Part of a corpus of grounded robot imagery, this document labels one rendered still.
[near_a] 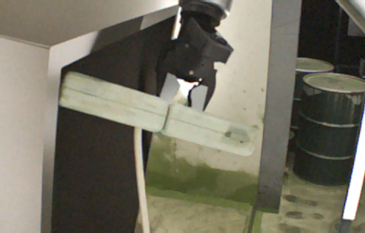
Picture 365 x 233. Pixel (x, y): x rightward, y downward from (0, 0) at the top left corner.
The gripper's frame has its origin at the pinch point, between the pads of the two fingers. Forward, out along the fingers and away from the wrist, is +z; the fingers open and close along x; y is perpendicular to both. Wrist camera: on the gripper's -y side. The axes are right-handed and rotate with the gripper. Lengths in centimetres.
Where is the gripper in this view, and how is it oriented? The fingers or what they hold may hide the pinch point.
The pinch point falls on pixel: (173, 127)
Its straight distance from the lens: 58.2
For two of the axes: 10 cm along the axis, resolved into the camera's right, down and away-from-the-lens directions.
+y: -3.8, -0.4, 9.2
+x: -8.8, -2.8, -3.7
